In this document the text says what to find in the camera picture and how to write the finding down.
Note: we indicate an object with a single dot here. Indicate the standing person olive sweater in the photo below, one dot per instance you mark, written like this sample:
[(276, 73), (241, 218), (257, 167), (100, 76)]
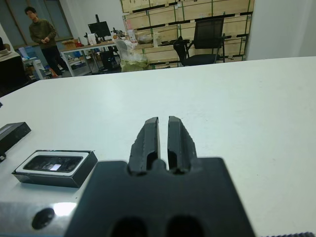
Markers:
[(43, 32)]

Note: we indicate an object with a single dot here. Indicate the white office desk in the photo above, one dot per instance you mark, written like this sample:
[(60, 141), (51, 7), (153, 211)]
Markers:
[(86, 46)]

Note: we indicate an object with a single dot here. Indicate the black computer tower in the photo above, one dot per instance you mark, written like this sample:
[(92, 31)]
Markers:
[(107, 60)]

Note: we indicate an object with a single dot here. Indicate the window with dark frame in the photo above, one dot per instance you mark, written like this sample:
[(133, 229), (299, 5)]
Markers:
[(61, 17)]

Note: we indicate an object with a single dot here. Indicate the small white box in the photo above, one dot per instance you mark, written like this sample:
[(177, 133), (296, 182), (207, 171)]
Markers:
[(91, 39)]

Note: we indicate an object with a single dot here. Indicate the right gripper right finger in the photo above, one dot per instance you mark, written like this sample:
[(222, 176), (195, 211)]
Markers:
[(181, 148)]

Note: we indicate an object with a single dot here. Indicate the black box lid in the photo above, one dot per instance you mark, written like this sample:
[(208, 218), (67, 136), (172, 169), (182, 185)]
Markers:
[(14, 134)]

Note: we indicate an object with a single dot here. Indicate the black box white insert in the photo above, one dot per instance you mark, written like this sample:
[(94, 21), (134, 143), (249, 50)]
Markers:
[(81, 172)]

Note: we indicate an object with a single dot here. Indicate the slim black camera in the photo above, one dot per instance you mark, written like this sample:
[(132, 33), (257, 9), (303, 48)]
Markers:
[(54, 164)]

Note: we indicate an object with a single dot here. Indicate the black desk chair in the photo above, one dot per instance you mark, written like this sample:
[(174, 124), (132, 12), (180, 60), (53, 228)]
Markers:
[(11, 74)]

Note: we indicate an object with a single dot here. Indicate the pink white carton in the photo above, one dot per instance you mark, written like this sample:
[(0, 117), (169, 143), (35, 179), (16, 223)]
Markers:
[(130, 35)]

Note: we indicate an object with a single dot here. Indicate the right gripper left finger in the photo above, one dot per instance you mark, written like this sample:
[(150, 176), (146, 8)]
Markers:
[(144, 148)]

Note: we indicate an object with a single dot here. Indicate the black computer monitor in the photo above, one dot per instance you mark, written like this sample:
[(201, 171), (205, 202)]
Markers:
[(100, 28)]

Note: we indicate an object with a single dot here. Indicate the clear plastic bag heap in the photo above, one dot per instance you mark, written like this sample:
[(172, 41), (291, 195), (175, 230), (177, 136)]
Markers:
[(128, 51)]

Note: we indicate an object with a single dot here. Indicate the orange cardboard box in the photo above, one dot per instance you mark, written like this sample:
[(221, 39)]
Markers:
[(70, 44)]

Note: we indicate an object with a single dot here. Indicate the black office chair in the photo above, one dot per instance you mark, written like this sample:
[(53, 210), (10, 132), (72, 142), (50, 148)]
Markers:
[(208, 32)]

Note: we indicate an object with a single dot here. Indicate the light wooden crate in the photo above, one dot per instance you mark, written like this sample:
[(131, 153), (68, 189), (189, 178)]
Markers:
[(232, 6), (168, 32), (165, 3), (197, 6), (186, 28), (237, 24), (160, 54), (163, 18), (135, 5), (137, 21), (234, 48)]

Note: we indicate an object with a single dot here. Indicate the yellow green bag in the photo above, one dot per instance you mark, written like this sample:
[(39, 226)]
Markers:
[(134, 66)]

